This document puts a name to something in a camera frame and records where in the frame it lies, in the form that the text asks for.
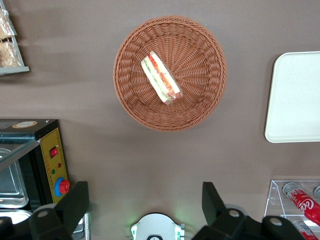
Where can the cream plastic tray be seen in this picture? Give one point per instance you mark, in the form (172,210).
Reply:
(295,100)

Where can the steel warmer pan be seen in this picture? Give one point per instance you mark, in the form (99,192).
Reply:
(20,217)
(10,180)

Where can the clear acrylic bottle rack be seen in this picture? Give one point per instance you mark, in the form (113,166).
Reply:
(273,200)

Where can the grey snack rack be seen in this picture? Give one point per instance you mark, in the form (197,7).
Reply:
(20,68)

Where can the black food warmer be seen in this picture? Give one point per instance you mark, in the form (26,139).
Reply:
(37,130)

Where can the clear cracker packet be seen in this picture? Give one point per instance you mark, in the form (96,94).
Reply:
(8,55)
(6,25)

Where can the sandwich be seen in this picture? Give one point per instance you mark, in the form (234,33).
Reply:
(161,77)

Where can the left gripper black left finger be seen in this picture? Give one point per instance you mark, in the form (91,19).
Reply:
(72,205)

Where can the brown wicker basket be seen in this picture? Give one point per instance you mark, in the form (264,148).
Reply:
(200,75)

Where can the red and blue knob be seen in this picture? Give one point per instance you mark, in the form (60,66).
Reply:
(63,187)

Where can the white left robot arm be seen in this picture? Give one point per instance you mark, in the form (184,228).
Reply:
(157,227)

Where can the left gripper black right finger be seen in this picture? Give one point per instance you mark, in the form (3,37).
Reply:
(212,200)

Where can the red rocker switch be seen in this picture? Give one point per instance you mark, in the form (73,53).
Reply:
(53,152)

